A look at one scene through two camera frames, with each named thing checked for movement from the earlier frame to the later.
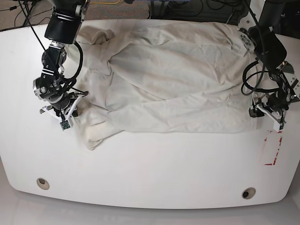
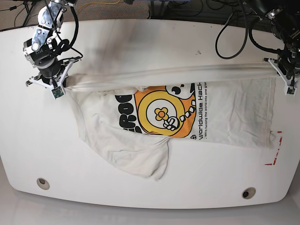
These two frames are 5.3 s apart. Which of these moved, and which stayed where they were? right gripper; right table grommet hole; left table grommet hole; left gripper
Moved: right gripper; left gripper
Stayed: right table grommet hole; left table grommet hole
